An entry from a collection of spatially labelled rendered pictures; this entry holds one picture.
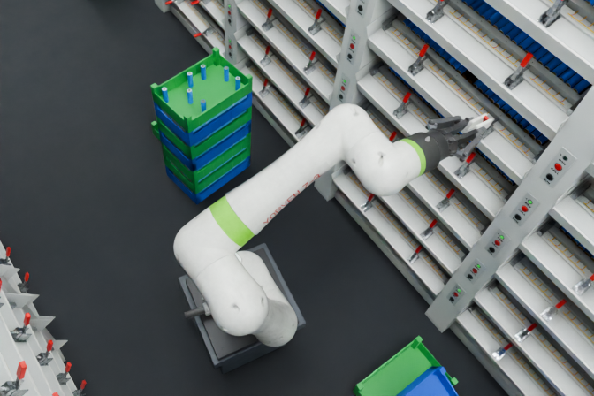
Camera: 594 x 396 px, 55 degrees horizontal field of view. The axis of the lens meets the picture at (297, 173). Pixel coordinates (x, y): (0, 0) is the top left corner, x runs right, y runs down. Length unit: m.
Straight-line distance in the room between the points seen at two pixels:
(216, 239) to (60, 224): 1.29
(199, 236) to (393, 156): 0.45
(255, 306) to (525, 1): 0.87
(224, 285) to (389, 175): 0.42
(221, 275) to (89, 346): 1.06
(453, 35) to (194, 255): 0.82
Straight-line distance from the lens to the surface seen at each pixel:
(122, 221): 2.43
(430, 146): 1.30
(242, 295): 1.24
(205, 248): 1.28
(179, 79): 2.16
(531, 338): 2.00
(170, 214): 2.41
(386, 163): 1.20
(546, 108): 1.44
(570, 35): 1.33
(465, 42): 1.51
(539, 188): 1.53
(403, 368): 2.22
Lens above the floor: 2.07
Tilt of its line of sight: 55 degrees down
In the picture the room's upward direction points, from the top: 8 degrees clockwise
